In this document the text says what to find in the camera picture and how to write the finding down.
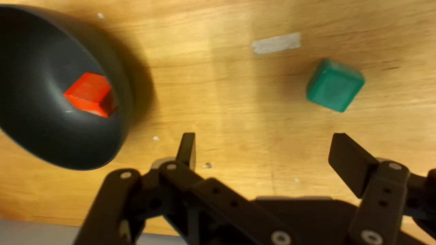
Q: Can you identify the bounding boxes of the white tape piece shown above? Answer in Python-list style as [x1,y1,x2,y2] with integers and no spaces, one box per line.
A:
[251,32,303,56]

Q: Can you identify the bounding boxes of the green block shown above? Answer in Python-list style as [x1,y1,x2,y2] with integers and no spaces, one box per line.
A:
[304,58,368,115]

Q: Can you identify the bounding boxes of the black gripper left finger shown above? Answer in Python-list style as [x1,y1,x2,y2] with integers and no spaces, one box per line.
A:
[74,132,293,245]

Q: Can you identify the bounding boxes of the black bowl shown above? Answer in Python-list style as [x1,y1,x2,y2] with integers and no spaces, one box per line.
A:
[0,4,137,172]

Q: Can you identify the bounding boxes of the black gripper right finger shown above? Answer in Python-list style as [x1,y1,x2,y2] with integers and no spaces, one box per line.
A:
[327,132,436,245]

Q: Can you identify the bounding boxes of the red block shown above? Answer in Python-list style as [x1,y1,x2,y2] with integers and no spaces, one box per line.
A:
[63,71,119,120]

